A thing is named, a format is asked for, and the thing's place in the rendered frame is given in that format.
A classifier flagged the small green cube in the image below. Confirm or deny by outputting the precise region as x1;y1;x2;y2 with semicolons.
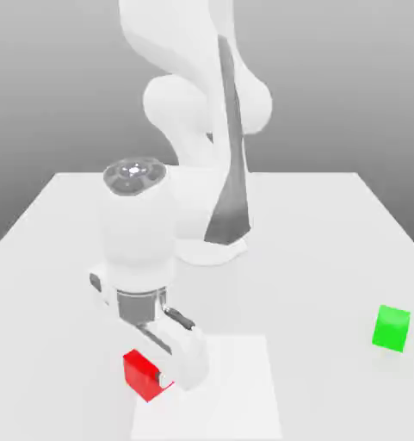
371;304;411;354

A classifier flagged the small red cube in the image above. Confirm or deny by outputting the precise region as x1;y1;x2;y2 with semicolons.
122;348;176;403

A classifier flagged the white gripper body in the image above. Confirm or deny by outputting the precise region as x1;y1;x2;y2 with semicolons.
120;315;210;392

